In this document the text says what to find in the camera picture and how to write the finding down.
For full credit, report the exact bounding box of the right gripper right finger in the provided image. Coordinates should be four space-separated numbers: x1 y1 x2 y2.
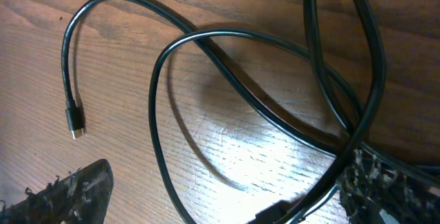
337 149 439 223

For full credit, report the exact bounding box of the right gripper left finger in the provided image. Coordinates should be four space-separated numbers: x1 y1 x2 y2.
1 159 114 224

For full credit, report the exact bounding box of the short black usb cable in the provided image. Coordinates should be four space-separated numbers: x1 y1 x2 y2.
60 0 440 224

